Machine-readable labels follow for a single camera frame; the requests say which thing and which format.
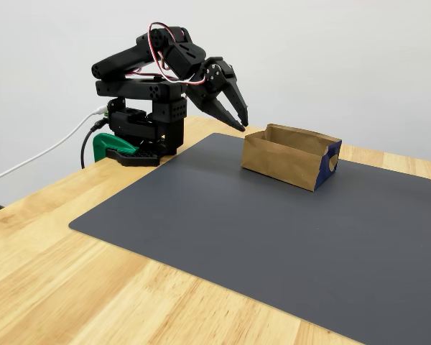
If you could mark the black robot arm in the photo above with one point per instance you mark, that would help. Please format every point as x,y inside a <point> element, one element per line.
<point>136,90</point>

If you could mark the brown paper bag tray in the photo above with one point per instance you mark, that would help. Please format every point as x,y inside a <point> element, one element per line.
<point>280,161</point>

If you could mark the green table clamp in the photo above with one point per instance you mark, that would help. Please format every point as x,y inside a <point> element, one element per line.
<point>104,143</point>

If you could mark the gray rubber mat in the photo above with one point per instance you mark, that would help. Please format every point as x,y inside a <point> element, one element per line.
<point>237,233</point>

